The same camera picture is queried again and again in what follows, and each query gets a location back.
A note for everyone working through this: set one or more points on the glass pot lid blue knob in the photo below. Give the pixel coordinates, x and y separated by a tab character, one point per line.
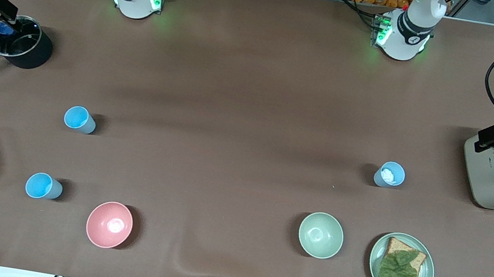
12	39

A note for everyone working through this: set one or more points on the brown bread slice with lettuce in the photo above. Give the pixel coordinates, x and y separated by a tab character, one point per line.
397	246

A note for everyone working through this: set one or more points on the empty blue plastic cup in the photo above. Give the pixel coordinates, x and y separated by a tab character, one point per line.
40	186
78	119

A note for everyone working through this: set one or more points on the pale green bowl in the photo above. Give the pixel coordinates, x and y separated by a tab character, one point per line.
320	235

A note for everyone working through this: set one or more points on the crumpled white tissue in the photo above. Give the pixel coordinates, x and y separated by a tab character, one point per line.
389	176

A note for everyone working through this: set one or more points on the blue cup holding white tissue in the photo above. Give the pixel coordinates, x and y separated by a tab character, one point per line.
399	173

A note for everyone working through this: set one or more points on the green lettuce leaf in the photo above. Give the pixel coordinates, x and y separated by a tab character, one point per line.
398	270

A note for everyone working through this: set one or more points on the pink bowl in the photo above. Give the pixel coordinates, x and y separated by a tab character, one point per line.
109	225

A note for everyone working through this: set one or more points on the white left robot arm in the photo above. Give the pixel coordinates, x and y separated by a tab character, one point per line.
407	35

